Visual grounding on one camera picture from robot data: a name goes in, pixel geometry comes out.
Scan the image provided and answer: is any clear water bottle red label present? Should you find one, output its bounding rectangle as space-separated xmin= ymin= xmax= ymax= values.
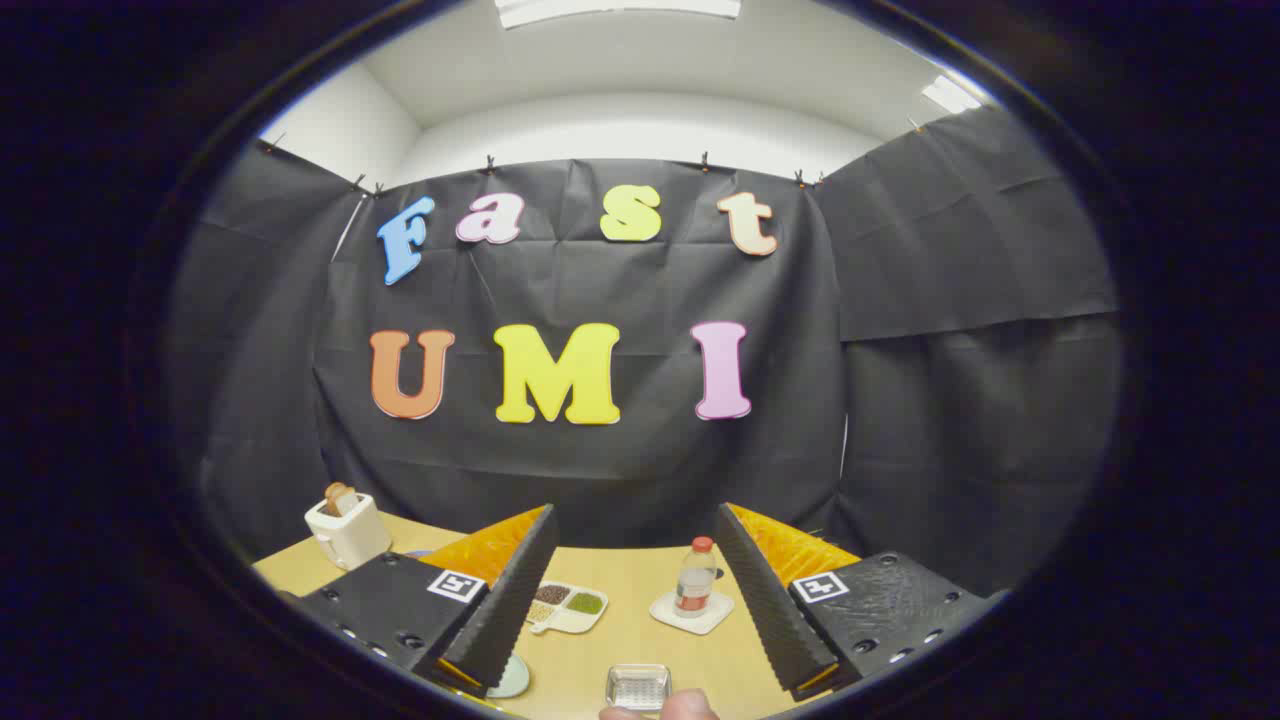
xmin=674 ymin=536 xmax=718 ymax=619

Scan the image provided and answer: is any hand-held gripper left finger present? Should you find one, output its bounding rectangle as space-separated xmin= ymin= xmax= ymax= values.
xmin=295 ymin=503 xmax=559 ymax=699

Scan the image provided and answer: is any white toaster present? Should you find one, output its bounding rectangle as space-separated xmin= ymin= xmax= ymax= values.
xmin=305 ymin=490 xmax=393 ymax=571

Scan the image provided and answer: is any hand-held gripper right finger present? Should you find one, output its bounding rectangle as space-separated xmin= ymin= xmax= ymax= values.
xmin=714 ymin=502 xmax=1006 ymax=701

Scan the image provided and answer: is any metal wire basket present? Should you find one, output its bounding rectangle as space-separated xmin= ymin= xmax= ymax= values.
xmin=605 ymin=663 xmax=673 ymax=713

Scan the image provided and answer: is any long ceiling light panel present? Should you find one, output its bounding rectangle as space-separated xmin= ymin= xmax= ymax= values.
xmin=495 ymin=0 xmax=743 ymax=29

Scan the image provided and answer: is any white square coaster tray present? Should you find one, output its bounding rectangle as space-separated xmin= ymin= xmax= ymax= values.
xmin=649 ymin=590 xmax=736 ymax=636

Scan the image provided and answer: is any pale green plate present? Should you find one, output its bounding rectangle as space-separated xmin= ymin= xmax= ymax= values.
xmin=487 ymin=652 xmax=532 ymax=699

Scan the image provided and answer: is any small ceiling light panel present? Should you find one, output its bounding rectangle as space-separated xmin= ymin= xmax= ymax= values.
xmin=920 ymin=74 xmax=983 ymax=114

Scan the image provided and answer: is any white divided dish with beans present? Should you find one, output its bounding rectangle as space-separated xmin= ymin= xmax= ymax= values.
xmin=525 ymin=580 xmax=609 ymax=636

